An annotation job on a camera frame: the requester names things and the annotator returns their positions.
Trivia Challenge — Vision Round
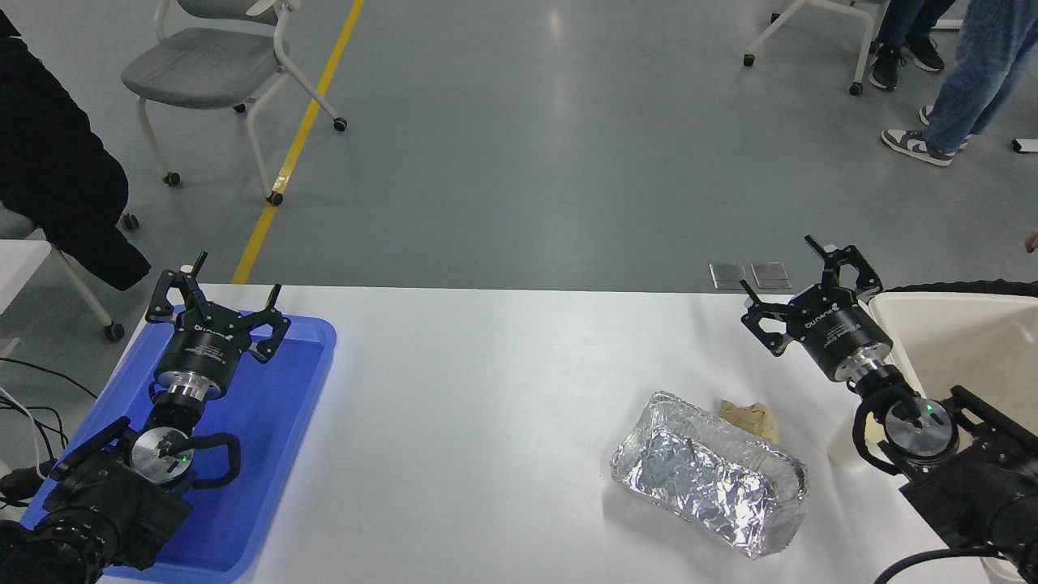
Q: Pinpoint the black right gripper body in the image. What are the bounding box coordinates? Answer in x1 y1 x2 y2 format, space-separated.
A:
787 289 894 383

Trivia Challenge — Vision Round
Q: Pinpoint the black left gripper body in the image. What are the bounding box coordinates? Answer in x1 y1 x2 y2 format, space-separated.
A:
159 307 255 389

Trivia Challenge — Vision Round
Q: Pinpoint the pale paper cup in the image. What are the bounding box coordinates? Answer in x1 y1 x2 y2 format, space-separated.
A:
826 404 875 472

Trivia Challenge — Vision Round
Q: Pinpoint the crumpled tan paper ball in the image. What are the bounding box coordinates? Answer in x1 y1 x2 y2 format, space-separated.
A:
718 399 781 445

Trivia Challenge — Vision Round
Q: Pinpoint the white-legged wheeled chair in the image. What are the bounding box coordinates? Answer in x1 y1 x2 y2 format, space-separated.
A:
0 203 140 342

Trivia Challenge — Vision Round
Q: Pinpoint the large pale bin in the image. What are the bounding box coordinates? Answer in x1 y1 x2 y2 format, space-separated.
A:
868 291 1038 584

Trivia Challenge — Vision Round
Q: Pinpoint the black fabric strip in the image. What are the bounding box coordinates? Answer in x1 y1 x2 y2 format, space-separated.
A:
884 280 1038 297

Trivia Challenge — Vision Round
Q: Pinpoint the blue plastic tray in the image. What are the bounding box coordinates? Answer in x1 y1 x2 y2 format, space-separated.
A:
20 306 337 584

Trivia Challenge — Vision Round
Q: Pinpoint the white side table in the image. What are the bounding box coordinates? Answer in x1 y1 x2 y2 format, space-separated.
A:
0 239 52 316

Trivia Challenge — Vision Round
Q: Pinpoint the crumpled foil tray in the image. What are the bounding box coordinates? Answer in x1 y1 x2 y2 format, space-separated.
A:
610 391 810 560

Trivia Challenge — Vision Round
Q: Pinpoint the seated person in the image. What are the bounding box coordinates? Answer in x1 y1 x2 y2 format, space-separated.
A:
0 10 152 293

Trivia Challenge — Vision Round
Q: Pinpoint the grey wheeled chair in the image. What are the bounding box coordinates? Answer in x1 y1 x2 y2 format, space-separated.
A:
121 0 348 207

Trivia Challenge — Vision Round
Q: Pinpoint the person with black shoes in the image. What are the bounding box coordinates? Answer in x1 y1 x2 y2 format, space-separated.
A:
869 0 958 90

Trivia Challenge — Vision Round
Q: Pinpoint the white-framed wheeled chair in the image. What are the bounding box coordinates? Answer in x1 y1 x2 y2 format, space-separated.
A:
742 0 890 97

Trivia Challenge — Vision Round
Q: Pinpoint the standing person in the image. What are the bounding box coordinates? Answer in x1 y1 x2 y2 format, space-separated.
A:
881 0 1038 167

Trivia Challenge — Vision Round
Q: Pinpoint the thin black cable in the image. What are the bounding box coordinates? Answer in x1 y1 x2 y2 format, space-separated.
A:
0 357 98 400

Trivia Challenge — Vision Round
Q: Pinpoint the black cable bundle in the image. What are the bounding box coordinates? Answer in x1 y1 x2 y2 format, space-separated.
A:
0 399 71 455

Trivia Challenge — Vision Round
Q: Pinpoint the white cable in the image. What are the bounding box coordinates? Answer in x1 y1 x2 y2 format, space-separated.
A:
0 386 51 481

